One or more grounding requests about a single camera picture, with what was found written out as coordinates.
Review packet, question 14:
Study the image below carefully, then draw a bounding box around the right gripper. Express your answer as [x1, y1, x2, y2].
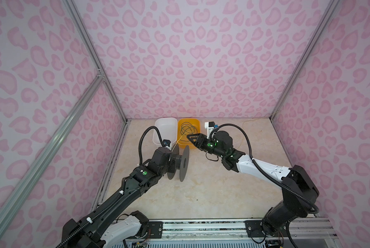
[187, 133, 227, 158]

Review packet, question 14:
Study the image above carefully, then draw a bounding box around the dark grey cable spool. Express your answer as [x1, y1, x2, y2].
[167, 146, 190, 182]

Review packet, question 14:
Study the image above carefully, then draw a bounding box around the white plastic tray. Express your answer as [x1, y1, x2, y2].
[154, 117, 178, 148]

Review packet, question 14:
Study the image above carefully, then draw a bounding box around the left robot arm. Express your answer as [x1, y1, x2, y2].
[57, 147, 172, 248]

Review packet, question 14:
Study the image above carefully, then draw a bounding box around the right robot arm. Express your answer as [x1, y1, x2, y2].
[187, 131, 319, 236]

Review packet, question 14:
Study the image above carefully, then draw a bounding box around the yellow plastic tray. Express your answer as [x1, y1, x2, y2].
[177, 118, 200, 149]

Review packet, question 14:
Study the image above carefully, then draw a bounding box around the green cable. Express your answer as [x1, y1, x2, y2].
[180, 121, 198, 140]

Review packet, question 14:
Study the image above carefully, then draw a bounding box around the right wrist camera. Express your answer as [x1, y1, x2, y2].
[204, 122, 218, 140]

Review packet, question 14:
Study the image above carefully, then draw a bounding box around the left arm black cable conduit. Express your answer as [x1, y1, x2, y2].
[54, 125, 165, 248]

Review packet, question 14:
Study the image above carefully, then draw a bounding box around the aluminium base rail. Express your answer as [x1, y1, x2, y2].
[104, 218, 340, 248]

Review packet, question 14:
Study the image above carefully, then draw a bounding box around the aluminium frame post left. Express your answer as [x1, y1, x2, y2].
[62, 0, 127, 123]

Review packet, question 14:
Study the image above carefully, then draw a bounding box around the aluminium frame post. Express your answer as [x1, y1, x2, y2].
[269, 0, 342, 123]
[62, 0, 127, 123]

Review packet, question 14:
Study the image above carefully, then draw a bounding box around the aluminium diagonal frame bar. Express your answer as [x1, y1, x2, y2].
[0, 73, 105, 239]

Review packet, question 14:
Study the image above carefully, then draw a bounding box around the aluminium frame post right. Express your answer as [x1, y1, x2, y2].
[269, 0, 342, 123]

